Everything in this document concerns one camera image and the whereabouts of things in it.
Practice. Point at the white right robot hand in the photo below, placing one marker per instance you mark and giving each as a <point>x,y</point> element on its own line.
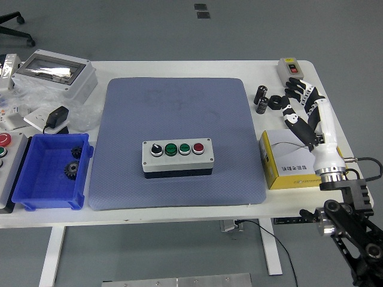
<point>327,134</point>

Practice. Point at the grey four-button control box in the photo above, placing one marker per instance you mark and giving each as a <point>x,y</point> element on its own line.
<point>176,163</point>

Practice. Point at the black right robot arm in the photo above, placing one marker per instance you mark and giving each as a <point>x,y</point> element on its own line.
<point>359,194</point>

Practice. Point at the yellow and white cardboard box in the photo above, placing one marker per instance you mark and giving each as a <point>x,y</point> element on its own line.
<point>278,143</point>

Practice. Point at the black hexagonal nut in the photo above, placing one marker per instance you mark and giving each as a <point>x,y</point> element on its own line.
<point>276,105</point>

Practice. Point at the black cylindrical capacitor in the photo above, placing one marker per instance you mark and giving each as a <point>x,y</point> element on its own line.
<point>262,105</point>
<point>260,94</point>

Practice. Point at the white table leg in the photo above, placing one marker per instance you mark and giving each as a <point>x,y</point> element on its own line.
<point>52,254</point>
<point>273,257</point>

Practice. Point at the dark floor plate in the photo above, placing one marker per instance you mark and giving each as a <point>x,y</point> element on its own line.
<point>203,15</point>
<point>200,7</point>

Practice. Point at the grey-blue textured mat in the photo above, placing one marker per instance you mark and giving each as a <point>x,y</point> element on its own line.
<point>134,113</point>

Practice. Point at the silver metal plate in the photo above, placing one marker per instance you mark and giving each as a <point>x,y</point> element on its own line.
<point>179,281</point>

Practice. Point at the clear plastic bag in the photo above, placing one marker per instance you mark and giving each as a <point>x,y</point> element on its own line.
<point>82,116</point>

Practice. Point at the small black gear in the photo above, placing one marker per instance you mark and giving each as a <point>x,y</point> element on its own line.
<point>77,152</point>

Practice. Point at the large black gear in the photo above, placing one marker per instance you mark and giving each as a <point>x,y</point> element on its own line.
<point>71,170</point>

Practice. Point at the black power adapter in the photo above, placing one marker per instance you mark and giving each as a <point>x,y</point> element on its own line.
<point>58,116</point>

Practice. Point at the blue plastic bin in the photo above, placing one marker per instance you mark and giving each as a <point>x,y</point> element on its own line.
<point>45,185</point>

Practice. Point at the small white printed box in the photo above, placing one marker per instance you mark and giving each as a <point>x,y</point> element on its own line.
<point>12,119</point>

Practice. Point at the grey emergency-stop control box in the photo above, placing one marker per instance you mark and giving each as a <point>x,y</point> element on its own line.
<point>12,170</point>

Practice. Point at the grey device in plastic wrap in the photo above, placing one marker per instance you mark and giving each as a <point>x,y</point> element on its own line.
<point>7,71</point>

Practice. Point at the black office chair base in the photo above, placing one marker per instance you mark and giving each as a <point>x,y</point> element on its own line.
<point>15,33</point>

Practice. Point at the grey two-button switch box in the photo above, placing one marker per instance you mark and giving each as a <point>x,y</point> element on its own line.
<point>287,70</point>

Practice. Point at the black perforated under-table rail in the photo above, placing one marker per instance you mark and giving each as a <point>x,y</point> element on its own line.
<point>287,221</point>

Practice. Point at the grey under-table bracket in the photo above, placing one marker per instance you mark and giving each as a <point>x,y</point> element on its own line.
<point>227,225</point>

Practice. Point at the grey enclosure with clear lid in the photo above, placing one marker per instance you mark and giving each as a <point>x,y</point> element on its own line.
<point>77,86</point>

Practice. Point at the white wall socket plate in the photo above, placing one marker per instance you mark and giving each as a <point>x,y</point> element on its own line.
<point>35,118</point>

